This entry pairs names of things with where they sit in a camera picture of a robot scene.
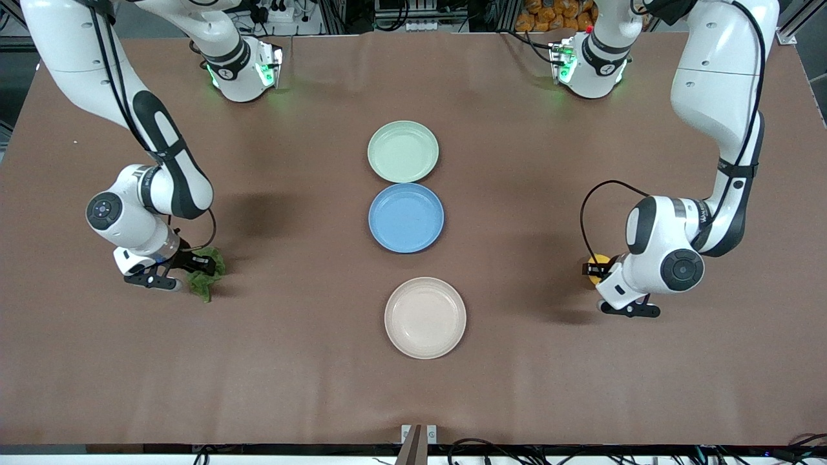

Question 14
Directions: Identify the green lettuce leaf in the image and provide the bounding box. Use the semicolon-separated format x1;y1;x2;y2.
186;247;227;304

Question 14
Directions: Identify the brown table cover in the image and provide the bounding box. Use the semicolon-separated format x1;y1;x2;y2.
0;31;827;448

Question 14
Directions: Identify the beige plate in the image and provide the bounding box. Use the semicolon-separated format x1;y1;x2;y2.
384;276;468;360

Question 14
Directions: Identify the blue plate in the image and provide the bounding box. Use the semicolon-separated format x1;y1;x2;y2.
368;183;446;254

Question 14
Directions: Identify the light green plate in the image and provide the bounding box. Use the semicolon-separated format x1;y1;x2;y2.
367;120;440;184

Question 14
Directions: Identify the bag of orange items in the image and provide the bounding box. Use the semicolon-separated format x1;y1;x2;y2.
516;0;596;33

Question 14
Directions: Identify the white power strip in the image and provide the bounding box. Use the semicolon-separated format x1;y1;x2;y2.
253;0;297;25

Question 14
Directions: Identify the metal bracket with brown post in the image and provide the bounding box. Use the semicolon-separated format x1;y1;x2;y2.
395;424;439;465

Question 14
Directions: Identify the aluminium frame profile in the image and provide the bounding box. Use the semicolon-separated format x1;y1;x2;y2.
777;0;827;47

